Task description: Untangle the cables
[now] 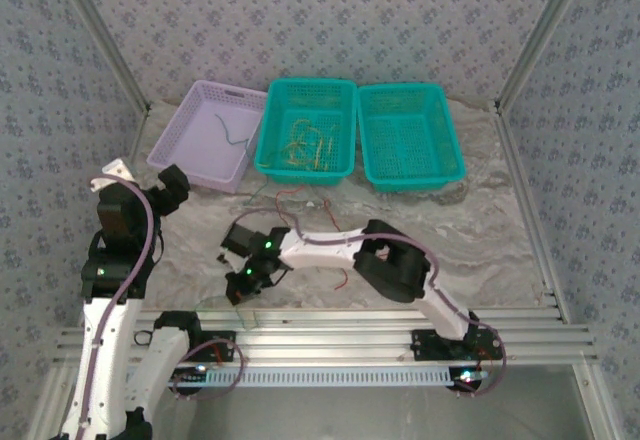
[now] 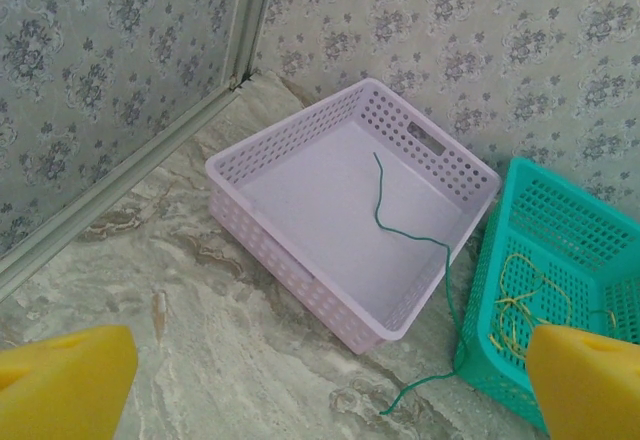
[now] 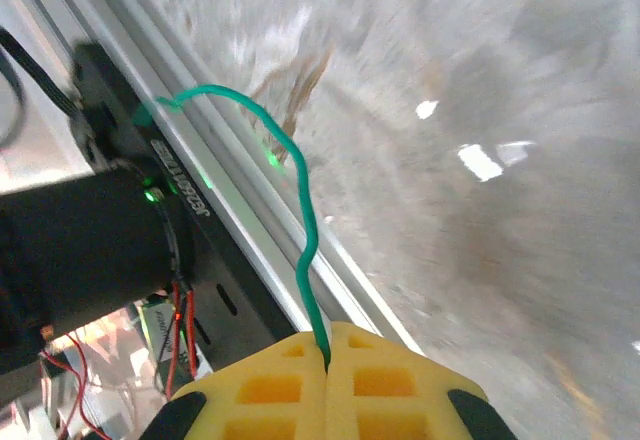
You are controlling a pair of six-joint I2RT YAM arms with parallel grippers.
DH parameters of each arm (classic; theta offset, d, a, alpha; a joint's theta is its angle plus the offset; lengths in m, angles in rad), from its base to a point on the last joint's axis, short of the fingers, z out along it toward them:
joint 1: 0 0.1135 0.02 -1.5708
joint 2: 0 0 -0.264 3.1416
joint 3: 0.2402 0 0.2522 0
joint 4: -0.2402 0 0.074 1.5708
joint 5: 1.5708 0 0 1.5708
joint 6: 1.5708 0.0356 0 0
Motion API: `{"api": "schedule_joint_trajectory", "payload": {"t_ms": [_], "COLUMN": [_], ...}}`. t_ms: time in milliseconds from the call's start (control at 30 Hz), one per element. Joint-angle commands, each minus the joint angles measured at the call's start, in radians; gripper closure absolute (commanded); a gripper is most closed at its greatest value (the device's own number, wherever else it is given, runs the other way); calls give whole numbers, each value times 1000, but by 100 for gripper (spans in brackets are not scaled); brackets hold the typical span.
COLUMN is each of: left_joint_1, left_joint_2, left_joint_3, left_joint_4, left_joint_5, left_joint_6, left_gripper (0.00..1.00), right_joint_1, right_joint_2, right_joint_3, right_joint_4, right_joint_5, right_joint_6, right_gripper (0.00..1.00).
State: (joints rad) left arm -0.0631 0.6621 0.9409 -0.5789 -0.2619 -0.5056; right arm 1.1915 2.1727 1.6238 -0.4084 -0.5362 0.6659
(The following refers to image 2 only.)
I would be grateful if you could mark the lilac perforated plastic basket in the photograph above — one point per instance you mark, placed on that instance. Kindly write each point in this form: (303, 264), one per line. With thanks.
(325, 220)

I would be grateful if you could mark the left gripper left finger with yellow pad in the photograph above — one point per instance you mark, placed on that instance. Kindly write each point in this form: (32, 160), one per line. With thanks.
(65, 385)

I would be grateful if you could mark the aluminium frame post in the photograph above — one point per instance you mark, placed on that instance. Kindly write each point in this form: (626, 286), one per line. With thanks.
(252, 20)

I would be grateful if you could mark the aluminium frame floor rail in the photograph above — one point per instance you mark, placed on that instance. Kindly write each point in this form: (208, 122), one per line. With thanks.
(125, 180)

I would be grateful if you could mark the teal plastic basket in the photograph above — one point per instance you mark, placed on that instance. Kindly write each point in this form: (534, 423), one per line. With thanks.
(565, 220)

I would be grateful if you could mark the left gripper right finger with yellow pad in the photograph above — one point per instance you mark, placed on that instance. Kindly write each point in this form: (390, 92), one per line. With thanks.
(590, 390)

